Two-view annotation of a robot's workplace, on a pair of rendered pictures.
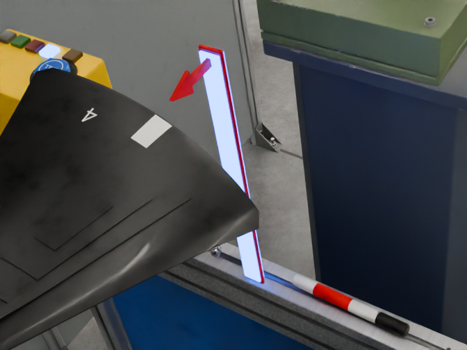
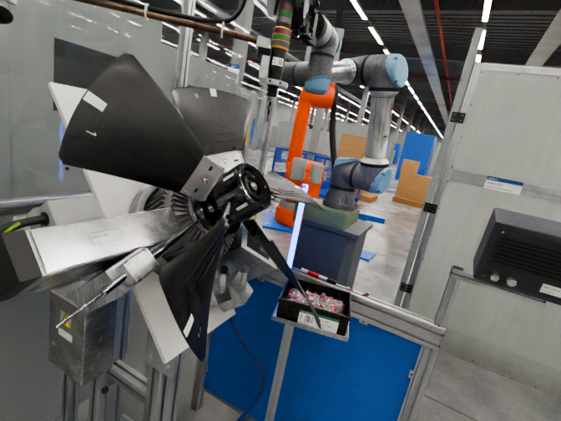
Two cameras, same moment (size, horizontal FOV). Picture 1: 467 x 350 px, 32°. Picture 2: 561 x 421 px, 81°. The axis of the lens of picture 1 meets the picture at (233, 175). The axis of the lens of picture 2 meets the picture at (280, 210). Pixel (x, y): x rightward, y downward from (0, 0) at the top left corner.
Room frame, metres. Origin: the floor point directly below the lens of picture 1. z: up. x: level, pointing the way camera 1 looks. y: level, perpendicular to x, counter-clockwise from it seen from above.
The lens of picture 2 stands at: (-0.49, 0.40, 1.35)
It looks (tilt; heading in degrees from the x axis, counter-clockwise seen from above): 13 degrees down; 343
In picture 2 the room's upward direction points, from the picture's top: 11 degrees clockwise
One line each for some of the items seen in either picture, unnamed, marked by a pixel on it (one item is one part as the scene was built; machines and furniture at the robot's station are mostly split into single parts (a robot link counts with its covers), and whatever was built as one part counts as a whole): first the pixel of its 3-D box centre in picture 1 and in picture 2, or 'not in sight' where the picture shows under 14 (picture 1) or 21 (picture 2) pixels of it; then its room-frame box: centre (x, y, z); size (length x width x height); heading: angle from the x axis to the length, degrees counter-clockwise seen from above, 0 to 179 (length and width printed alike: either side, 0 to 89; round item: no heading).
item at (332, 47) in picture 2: not in sight; (325, 40); (0.53, 0.05, 1.64); 0.11 x 0.08 x 0.09; 139
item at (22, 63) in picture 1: (39, 98); not in sight; (0.79, 0.21, 1.02); 0.16 x 0.10 x 0.11; 49
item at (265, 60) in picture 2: not in sight; (272, 63); (0.33, 0.24, 1.50); 0.09 x 0.07 x 0.10; 84
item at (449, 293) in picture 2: not in sight; (448, 296); (0.25, -0.41, 0.96); 0.03 x 0.03 x 0.20; 49
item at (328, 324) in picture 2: not in sight; (314, 305); (0.36, -0.03, 0.85); 0.22 x 0.17 x 0.07; 64
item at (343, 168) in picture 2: not in sight; (346, 171); (0.87, -0.28, 1.23); 0.13 x 0.12 x 0.14; 31
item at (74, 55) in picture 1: (72, 56); not in sight; (0.79, 0.16, 1.08); 0.02 x 0.02 x 0.01; 49
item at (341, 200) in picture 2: not in sight; (340, 196); (0.87, -0.28, 1.11); 0.15 x 0.15 x 0.10
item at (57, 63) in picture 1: (52, 73); not in sight; (0.76, 0.18, 1.08); 0.04 x 0.04 x 0.02
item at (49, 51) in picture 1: (49, 51); not in sight; (0.81, 0.18, 1.08); 0.02 x 0.02 x 0.01; 49
